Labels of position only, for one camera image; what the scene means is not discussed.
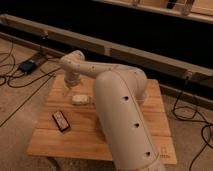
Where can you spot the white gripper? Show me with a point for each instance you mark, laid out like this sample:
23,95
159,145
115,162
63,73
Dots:
71,79

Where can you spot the white sponge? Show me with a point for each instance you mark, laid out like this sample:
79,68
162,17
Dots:
80,100

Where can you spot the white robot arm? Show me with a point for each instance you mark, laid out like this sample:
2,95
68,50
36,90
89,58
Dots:
118,91

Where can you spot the black rectangular box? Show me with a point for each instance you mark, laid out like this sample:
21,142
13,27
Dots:
60,121

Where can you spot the wooden table board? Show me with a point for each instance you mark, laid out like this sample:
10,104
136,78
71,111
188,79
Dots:
84,138

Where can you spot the blue power adapter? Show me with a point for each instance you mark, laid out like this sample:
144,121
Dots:
27,66

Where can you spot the long wooden beam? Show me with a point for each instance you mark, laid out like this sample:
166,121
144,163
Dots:
159,63

